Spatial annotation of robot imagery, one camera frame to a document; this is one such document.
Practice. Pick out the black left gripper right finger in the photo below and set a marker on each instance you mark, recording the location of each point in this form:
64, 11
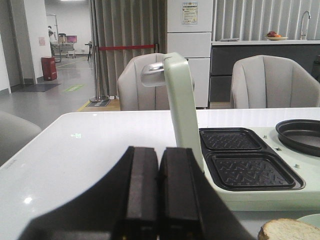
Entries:
190, 209

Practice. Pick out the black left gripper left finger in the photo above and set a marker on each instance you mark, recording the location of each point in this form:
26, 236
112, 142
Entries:
122, 205

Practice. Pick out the toast slice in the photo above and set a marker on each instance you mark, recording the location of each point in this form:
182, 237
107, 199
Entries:
288, 229

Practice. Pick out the green breakfast maker lid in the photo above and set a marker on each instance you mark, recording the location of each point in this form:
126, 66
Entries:
174, 73

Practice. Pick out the green breakfast maker base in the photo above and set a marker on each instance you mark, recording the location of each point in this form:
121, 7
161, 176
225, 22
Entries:
252, 171

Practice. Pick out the left beige armchair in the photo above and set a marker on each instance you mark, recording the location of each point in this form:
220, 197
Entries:
133, 95

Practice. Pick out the beige armchair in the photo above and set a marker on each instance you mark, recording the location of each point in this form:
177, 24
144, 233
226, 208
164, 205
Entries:
265, 81
133, 95

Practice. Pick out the light green plate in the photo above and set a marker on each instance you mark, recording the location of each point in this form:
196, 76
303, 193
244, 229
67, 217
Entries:
312, 219

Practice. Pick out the black round frying pan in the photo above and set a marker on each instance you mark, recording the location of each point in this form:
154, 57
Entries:
302, 135

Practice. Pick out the right beige armchair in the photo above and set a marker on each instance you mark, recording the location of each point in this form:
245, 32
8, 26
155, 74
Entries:
265, 81

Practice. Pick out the dark kitchen counter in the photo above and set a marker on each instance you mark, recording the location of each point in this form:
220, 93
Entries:
225, 54

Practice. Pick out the red trash bin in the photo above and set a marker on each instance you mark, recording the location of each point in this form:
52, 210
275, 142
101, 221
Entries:
49, 68

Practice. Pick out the white refrigerator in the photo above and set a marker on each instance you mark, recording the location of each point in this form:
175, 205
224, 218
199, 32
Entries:
189, 33

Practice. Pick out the fruit bowl on counter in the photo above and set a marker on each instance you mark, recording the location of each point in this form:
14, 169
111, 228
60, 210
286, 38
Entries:
274, 36

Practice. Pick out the chrome faucet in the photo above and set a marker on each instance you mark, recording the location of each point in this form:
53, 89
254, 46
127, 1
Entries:
304, 23

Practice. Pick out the stanchion post with red belt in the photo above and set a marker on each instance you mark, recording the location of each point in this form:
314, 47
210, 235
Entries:
95, 53

